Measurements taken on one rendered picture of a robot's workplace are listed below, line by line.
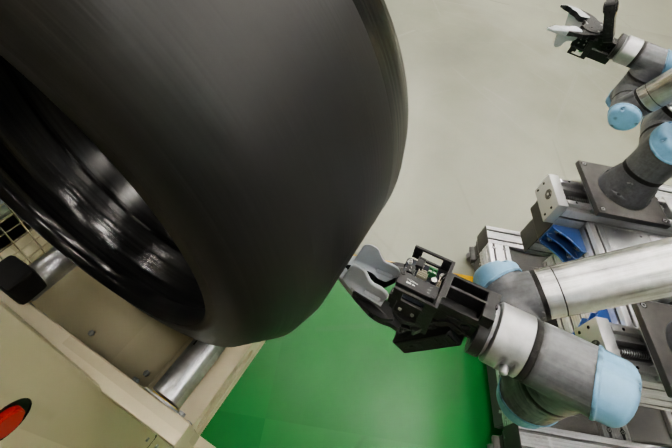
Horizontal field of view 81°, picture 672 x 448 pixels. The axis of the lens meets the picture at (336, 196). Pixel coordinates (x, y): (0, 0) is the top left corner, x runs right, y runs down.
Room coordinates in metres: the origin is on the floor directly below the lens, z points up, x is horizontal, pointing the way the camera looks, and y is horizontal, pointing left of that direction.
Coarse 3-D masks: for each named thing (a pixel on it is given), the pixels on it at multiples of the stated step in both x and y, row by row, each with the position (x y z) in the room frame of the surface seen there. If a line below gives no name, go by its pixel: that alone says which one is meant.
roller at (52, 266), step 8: (48, 256) 0.25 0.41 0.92; (56, 256) 0.25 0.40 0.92; (64, 256) 0.25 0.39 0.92; (32, 264) 0.23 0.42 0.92; (40, 264) 0.23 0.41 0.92; (48, 264) 0.23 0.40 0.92; (56, 264) 0.24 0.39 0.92; (64, 264) 0.24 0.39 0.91; (72, 264) 0.25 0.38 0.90; (40, 272) 0.22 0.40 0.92; (48, 272) 0.22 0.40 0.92; (56, 272) 0.23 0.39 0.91; (64, 272) 0.24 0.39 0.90; (48, 280) 0.22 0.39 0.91; (56, 280) 0.22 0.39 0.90; (48, 288) 0.21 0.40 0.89
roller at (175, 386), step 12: (192, 348) 0.16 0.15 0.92; (204, 348) 0.17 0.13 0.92; (216, 348) 0.17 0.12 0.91; (180, 360) 0.15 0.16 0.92; (192, 360) 0.15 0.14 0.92; (204, 360) 0.15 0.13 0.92; (168, 372) 0.13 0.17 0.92; (180, 372) 0.13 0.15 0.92; (192, 372) 0.13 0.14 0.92; (204, 372) 0.14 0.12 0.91; (156, 384) 0.11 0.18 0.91; (168, 384) 0.11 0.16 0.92; (180, 384) 0.12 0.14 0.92; (192, 384) 0.12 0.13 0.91; (168, 396) 0.10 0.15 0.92; (180, 396) 0.10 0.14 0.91
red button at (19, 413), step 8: (8, 408) 0.04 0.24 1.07; (16, 408) 0.04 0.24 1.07; (0, 416) 0.03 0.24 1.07; (8, 416) 0.03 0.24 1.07; (16, 416) 0.03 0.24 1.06; (0, 424) 0.02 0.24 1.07; (8, 424) 0.03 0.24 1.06; (16, 424) 0.03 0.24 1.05; (0, 432) 0.02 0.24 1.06; (8, 432) 0.02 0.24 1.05
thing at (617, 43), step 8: (584, 24) 1.21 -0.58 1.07; (592, 24) 1.21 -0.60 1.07; (600, 24) 1.22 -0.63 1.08; (592, 32) 1.17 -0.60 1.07; (600, 32) 1.18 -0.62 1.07; (576, 40) 1.20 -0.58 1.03; (584, 40) 1.19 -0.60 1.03; (592, 40) 1.17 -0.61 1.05; (600, 40) 1.18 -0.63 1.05; (616, 40) 1.18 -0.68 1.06; (624, 40) 1.15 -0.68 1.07; (576, 48) 1.18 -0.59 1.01; (584, 48) 1.18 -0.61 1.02; (592, 48) 1.18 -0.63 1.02; (600, 48) 1.18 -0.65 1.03; (608, 48) 1.19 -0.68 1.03; (616, 48) 1.14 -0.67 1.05; (576, 56) 1.18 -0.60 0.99; (584, 56) 1.17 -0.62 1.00; (592, 56) 1.18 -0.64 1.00; (600, 56) 1.17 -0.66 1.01; (608, 56) 1.15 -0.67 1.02
